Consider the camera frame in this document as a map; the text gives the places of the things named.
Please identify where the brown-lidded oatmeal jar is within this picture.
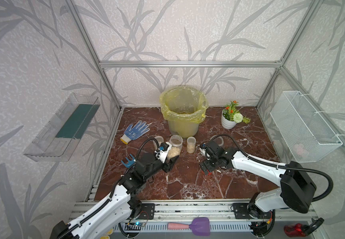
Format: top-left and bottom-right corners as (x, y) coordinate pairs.
(211, 135), (224, 147)

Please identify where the red-lidded oatmeal jar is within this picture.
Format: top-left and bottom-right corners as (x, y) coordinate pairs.
(167, 134), (183, 160)

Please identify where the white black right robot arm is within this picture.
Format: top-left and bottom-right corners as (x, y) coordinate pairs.
(199, 139), (334, 219)

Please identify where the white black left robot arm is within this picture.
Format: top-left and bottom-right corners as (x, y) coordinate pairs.
(50, 142), (180, 239)

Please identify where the open glass jar with oatmeal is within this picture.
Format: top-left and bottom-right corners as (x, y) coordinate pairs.
(153, 135), (164, 149)

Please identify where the small open oatmeal jar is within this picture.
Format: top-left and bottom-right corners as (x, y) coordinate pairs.
(186, 136), (196, 154)

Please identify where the blue dotted white work glove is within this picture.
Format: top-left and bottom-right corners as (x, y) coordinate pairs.
(120, 120), (150, 144)

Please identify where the potted artificial flower plant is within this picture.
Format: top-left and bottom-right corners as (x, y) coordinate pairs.
(221, 101), (251, 129)

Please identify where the yellow plastic bin liner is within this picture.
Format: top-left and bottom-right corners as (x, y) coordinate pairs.
(159, 86), (208, 124)

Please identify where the yellow dotted glove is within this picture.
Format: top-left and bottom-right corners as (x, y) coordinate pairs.
(100, 229), (114, 239)

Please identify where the pink item in basket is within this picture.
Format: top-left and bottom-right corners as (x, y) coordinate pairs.
(293, 143), (309, 158)

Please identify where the red black handheld tool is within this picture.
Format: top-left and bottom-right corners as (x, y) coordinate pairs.
(284, 218), (325, 238)

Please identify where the blue wooden-handled garden fork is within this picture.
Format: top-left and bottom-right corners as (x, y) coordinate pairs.
(121, 154), (136, 168)

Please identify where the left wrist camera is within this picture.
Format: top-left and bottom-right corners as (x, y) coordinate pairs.
(154, 142), (172, 163)

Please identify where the purple pink-handled scoop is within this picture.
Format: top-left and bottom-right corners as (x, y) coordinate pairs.
(168, 217), (210, 237)

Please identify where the clear plastic wall shelf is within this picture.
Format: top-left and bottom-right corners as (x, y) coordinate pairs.
(23, 93), (100, 162)

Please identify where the white wire mesh basket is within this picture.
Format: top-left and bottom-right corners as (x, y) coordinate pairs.
(271, 91), (343, 163)

